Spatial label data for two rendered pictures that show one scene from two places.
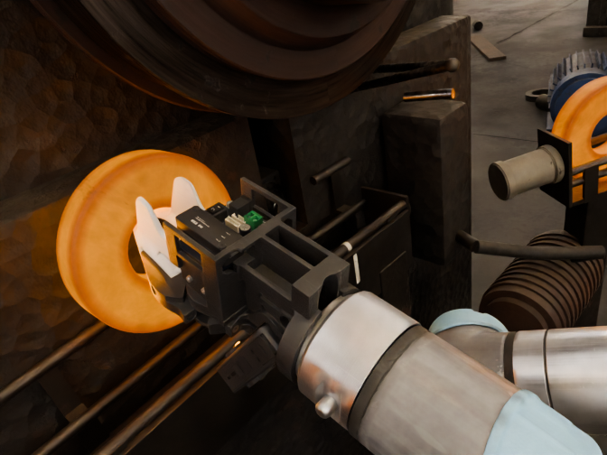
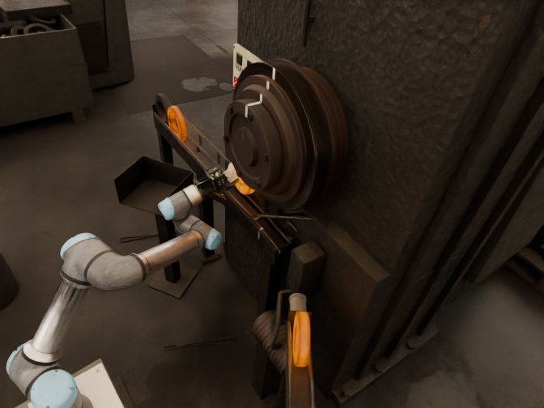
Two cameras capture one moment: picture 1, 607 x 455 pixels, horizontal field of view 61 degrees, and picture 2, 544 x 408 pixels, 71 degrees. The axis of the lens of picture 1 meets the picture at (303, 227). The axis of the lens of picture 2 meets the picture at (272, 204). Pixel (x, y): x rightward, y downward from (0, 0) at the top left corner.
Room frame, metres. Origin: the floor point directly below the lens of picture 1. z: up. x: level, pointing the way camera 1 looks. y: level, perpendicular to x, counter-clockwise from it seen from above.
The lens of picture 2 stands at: (0.61, -1.08, 1.77)
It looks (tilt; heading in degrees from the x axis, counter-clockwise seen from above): 42 degrees down; 94
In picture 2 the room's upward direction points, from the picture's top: 6 degrees clockwise
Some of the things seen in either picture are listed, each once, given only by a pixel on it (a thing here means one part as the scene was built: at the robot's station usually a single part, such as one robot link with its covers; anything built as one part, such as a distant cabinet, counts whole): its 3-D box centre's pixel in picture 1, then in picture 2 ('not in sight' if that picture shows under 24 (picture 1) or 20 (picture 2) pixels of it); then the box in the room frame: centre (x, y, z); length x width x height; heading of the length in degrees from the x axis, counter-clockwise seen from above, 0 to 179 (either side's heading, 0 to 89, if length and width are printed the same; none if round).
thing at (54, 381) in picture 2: not in sight; (56, 395); (-0.02, -0.68, 0.49); 0.13 x 0.12 x 0.14; 151
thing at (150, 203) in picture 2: not in sight; (163, 232); (0.00, 0.16, 0.36); 0.26 x 0.20 x 0.72; 166
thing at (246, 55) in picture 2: not in sight; (251, 79); (0.38, 0.30, 1.15); 0.26 x 0.02 x 0.18; 131
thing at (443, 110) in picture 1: (425, 181); (304, 272); (0.69, -0.19, 0.68); 0.11 x 0.08 x 0.24; 41
